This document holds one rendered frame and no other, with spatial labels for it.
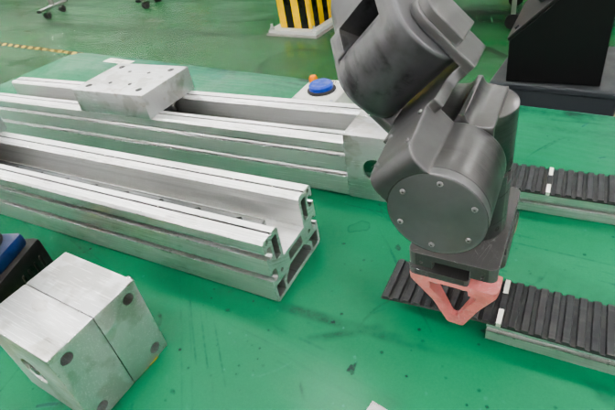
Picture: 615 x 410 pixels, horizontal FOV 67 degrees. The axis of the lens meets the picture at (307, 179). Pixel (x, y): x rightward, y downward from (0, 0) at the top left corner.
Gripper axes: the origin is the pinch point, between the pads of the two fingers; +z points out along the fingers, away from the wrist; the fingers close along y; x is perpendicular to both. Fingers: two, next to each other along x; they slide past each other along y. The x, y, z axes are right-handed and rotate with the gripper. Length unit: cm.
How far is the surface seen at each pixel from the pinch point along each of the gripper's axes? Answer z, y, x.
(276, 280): 0.3, 4.5, -17.5
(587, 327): -0.3, 0.2, 9.8
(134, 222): -2.6, 4.9, -36.4
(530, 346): 2.2, 1.7, 6.1
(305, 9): 63, -287, -184
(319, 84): -4.2, -30.8, -29.9
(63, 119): -2, -13, -73
